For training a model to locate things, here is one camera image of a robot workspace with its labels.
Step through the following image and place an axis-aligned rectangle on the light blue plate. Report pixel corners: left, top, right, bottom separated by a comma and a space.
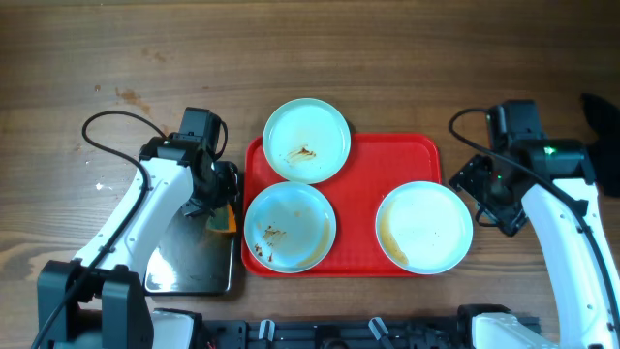
375, 181, 474, 275
263, 98, 352, 184
243, 181, 336, 274

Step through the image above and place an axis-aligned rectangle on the green orange sponge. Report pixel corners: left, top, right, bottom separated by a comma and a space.
205, 204, 237, 234

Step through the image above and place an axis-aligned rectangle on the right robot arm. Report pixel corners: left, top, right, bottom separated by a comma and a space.
449, 100, 619, 348

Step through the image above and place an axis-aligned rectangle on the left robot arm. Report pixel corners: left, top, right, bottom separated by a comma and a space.
32, 108, 239, 348

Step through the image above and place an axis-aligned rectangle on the black water tray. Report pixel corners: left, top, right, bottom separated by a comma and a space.
142, 160, 239, 298

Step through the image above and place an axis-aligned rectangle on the red plastic tray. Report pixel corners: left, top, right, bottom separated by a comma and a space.
241, 133, 442, 277

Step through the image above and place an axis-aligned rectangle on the light blue top plate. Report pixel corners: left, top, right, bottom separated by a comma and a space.
263, 98, 352, 184

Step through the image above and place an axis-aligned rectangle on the black cloth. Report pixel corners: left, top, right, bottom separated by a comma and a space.
580, 93, 619, 198

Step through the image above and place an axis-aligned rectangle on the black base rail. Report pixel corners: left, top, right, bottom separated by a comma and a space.
144, 316, 542, 349

